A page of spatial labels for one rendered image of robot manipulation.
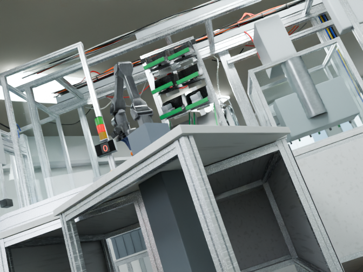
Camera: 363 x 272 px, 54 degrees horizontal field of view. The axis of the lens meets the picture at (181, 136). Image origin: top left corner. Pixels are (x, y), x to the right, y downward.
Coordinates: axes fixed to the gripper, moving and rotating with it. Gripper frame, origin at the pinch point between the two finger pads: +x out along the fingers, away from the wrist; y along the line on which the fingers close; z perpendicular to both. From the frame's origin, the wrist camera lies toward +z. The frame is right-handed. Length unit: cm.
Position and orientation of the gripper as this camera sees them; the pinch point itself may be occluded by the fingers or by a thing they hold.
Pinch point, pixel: (129, 143)
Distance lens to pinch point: 195.3
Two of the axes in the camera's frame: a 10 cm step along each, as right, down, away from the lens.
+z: -8.1, 2.2, -5.5
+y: 5.0, -2.3, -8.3
